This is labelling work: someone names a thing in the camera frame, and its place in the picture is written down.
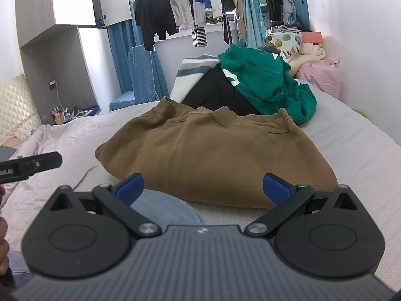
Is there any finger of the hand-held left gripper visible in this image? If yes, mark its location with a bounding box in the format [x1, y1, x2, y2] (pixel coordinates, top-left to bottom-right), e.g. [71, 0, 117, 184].
[15, 151, 64, 178]

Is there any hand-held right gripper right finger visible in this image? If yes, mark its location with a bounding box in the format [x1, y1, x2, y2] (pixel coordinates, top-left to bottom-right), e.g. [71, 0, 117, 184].
[244, 172, 360, 238]

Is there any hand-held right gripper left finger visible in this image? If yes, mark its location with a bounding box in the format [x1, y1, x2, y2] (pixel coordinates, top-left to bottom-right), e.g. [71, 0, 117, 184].
[49, 172, 162, 239]

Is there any brown sweatshirt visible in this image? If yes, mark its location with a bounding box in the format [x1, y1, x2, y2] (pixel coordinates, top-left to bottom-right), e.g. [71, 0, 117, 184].
[95, 97, 339, 209]

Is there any person's left hand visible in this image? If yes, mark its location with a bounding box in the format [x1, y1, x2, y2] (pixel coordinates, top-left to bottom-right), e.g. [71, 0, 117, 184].
[0, 217, 10, 272]

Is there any grey pink patchwork pillow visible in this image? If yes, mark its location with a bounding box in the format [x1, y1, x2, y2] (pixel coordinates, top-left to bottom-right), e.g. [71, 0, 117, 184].
[0, 136, 23, 161]

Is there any white quilt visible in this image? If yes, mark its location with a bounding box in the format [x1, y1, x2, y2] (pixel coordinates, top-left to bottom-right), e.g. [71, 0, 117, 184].
[0, 108, 164, 246]

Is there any cluster of toiletry bottles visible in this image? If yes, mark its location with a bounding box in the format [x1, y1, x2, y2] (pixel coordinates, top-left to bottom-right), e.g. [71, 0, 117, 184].
[51, 106, 75, 126]

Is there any cream quilted headboard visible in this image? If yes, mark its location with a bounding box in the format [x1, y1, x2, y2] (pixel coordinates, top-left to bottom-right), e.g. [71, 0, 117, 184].
[0, 73, 43, 142]

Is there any white tablet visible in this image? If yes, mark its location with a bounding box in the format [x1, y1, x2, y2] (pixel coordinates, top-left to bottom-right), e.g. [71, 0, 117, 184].
[73, 108, 95, 119]

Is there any bed with white sheet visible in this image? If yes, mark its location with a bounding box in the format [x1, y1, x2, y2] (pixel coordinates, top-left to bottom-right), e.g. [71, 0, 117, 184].
[0, 78, 401, 290]

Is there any green hoodie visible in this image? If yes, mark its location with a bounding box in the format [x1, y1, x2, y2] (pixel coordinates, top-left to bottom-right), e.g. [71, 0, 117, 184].
[217, 43, 318, 125]

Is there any black garment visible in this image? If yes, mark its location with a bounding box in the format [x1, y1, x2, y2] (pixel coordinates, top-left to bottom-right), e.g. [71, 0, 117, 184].
[181, 67, 261, 116]

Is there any blue covered chair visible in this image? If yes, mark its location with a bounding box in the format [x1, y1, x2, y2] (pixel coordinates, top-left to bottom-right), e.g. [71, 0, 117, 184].
[109, 45, 162, 111]

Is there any pink bag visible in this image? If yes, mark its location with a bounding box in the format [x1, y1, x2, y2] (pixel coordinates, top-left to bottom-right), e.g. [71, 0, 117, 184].
[295, 57, 344, 101]

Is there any white grey striped fleece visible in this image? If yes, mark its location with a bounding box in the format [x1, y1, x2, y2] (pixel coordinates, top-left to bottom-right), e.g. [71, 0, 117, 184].
[168, 54, 220, 103]

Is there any cream blanket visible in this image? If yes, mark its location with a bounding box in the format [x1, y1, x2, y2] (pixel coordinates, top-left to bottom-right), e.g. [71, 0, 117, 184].
[286, 43, 327, 76]

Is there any dotted plush pillow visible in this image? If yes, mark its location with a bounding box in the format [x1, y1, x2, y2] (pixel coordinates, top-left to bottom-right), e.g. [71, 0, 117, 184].
[264, 29, 303, 59]

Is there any grey wardrobe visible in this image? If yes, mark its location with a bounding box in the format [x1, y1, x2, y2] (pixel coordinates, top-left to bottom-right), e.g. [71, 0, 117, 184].
[15, 0, 133, 123]

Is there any pink box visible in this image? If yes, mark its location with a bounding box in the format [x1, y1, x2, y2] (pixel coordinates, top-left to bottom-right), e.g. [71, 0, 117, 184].
[302, 31, 324, 45]

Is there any striped hanging garment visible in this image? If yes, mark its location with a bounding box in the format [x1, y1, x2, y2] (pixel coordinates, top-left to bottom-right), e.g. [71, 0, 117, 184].
[190, 26, 209, 48]

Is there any black hanging jacket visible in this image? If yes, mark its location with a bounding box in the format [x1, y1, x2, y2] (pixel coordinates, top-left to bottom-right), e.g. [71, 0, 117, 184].
[134, 0, 180, 51]

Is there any floral hanging garment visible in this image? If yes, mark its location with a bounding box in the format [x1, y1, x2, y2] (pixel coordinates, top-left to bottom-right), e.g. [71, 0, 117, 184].
[280, 0, 297, 26]

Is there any tan hanging garment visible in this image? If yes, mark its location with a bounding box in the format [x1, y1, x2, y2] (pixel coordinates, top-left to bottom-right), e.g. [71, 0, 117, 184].
[225, 0, 249, 39]

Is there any beige white hanging garment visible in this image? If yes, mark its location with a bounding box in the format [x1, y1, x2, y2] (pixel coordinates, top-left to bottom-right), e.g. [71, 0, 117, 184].
[168, 0, 195, 31]

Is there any white charging cable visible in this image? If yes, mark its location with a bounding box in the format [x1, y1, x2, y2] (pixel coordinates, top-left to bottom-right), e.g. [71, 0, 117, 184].
[54, 82, 64, 111]

